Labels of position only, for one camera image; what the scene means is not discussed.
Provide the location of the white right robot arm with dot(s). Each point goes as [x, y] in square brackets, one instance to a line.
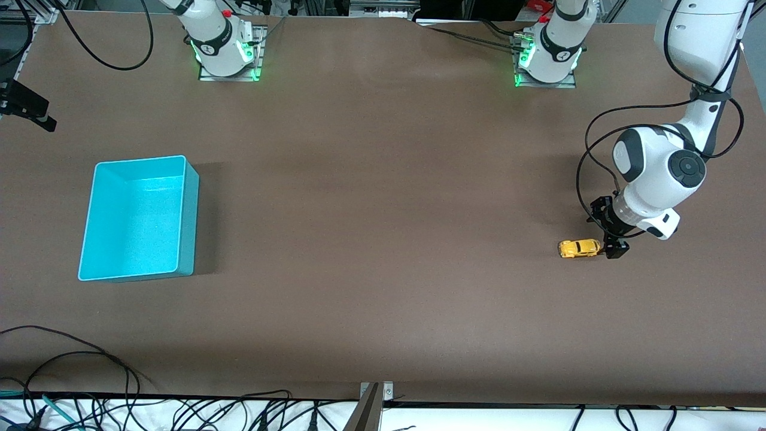
[212, 36]

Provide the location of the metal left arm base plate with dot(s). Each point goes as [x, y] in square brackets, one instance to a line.
[547, 85]

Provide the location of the orange red package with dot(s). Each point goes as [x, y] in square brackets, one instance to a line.
[538, 5]

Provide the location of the black power plug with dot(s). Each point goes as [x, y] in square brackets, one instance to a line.
[262, 422]
[312, 419]

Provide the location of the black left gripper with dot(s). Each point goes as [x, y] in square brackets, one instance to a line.
[613, 227]

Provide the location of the silver metal bracket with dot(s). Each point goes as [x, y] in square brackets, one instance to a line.
[388, 392]

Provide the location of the yellow beetle toy car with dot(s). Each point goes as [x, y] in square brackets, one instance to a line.
[579, 248]

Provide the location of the turquoise plastic bin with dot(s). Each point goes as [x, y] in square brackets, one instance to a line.
[134, 221]

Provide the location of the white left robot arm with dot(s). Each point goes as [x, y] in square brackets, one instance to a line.
[658, 173]

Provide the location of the brown table cover mat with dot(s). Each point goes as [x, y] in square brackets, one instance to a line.
[383, 269]

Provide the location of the aluminium frame profile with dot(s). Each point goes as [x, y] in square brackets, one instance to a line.
[42, 13]

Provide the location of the grey metal bar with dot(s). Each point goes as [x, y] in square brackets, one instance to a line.
[365, 416]

